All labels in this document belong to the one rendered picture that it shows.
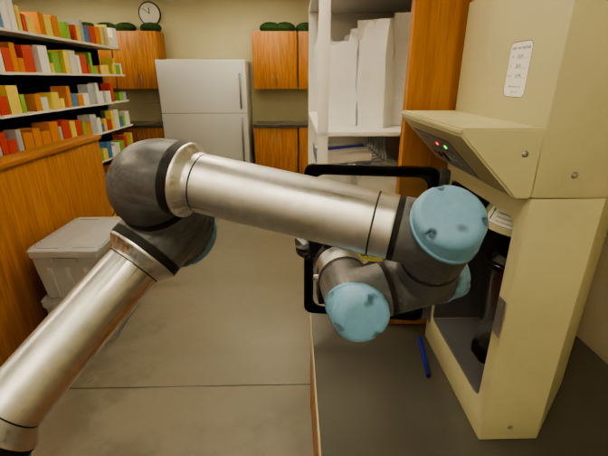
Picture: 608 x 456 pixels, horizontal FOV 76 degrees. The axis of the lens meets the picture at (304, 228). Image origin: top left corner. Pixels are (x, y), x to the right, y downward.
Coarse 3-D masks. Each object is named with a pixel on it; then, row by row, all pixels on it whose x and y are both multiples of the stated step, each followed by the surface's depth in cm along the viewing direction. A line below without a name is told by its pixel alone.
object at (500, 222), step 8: (488, 208) 74; (496, 208) 71; (488, 216) 72; (496, 216) 70; (504, 216) 69; (496, 224) 70; (504, 224) 68; (512, 224) 67; (496, 232) 69; (504, 232) 68
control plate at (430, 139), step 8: (416, 128) 78; (424, 136) 77; (432, 136) 69; (432, 144) 76; (440, 144) 70; (448, 144) 64; (448, 152) 69; (456, 152) 63; (448, 160) 76; (464, 168) 69
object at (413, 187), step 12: (336, 180) 90; (348, 180) 89; (360, 180) 89; (372, 180) 89; (384, 180) 88; (396, 180) 88; (408, 180) 87; (420, 180) 87; (396, 192) 89; (408, 192) 88; (420, 192) 88
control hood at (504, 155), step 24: (408, 120) 79; (432, 120) 64; (456, 120) 62; (480, 120) 62; (504, 120) 62; (456, 144) 59; (480, 144) 53; (504, 144) 53; (528, 144) 53; (480, 168) 58; (504, 168) 54; (528, 168) 54; (504, 192) 57; (528, 192) 56
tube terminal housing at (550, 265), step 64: (512, 0) 60; (576, 0) 47; (576, 64) 50; (576, 128) 53; (576, 192) 56; (512, 256) 61; (576, 256) 60; (512, 320) 63; (576, 320) 74; (512, 384) 68
